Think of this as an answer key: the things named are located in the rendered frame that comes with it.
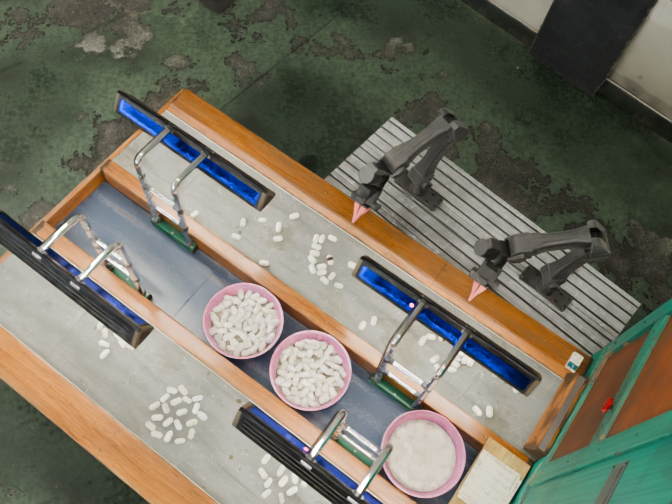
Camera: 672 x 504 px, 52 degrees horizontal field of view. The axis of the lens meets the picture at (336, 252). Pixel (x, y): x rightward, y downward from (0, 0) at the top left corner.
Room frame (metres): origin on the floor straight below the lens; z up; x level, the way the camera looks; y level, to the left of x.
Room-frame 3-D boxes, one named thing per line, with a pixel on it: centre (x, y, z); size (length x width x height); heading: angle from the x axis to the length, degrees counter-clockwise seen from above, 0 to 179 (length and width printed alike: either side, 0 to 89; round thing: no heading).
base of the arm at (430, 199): (1.40, -0.28, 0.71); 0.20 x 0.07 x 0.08; 56
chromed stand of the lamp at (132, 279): (0.76, 0.74, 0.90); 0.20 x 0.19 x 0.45; 62
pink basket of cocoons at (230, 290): (0.74, 0.27, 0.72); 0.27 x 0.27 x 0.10
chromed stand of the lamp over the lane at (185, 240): (1.12, 0.55, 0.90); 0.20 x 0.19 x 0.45; 62
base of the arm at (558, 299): (1.07, -0.78, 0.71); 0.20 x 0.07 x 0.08; 56
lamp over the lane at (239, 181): (1.18, 0.51, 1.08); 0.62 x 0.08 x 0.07; 62
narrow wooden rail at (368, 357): (0.83, 0.09, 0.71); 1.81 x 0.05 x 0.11; 62
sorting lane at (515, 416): (0.98, 0.01, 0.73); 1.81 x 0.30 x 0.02; 62
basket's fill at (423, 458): (0.40, -0.36, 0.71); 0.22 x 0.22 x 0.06
